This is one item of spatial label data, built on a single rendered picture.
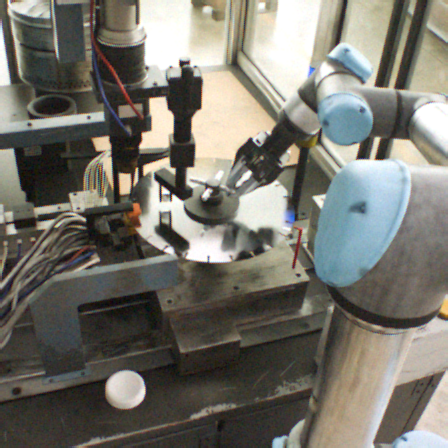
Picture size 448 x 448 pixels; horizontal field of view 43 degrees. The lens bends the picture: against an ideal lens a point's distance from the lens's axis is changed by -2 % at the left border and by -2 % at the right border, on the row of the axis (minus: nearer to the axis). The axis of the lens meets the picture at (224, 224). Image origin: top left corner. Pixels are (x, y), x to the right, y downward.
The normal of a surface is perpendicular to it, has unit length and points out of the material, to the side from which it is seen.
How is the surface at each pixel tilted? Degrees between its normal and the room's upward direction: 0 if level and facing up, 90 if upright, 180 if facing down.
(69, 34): 90
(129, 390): 0
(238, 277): 0
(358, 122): 89
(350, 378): 85
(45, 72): 90
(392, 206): 33
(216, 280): 0
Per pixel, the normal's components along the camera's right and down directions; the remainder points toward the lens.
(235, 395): 0.07, -0.77
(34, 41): -0.37, 0.58
